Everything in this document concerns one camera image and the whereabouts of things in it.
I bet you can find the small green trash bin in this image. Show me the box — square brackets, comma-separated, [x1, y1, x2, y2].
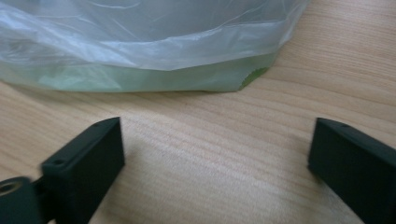
[0, 52, 278, 93]

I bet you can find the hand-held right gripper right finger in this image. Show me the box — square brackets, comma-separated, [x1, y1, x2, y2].
[307, 117, 396, 224]

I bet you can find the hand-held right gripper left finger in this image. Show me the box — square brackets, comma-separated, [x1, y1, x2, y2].
[41, 117, 126, 224]

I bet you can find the translucent white plastic trash bag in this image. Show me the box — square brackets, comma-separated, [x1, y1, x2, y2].
[0, 0, 312, 93]

